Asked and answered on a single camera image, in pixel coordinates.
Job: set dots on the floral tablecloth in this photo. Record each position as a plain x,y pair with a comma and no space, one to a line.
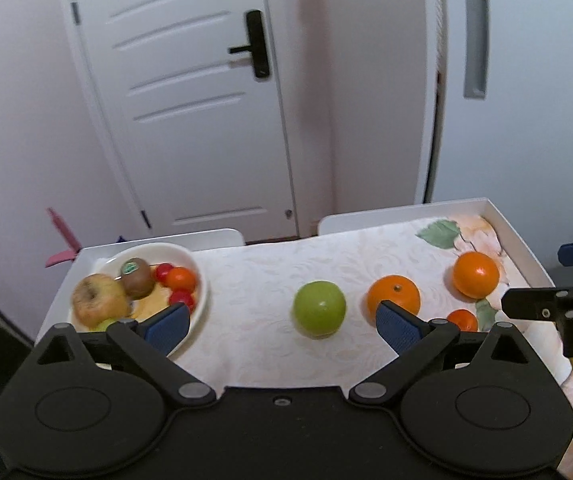
261,285

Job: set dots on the small green apple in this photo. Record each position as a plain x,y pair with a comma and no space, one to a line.
106,325

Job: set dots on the white panelled door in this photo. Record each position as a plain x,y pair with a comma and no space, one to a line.
186,100

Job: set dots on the cream plate with duck print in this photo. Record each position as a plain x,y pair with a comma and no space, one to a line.
191,310

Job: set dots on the brown kiwi with green sticker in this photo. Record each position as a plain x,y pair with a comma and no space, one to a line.
137,277

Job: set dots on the small tangerine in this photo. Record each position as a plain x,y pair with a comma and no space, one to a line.
462,320

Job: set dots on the wrinkled yellow-red apple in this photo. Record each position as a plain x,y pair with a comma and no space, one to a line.
99,300

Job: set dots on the white tray table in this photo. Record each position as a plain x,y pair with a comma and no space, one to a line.
521,240

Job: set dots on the large green apple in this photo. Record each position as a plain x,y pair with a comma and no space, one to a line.
319,308

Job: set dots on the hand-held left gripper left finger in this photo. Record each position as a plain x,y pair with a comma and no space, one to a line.
166,327

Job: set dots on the small tomato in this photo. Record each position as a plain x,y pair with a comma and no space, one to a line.
183,279

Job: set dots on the large orange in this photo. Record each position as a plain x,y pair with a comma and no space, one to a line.
394,296
475,274

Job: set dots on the pink plastic tool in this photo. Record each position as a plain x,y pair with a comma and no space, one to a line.
64,240

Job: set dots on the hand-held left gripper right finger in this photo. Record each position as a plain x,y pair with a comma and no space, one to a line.
399,327

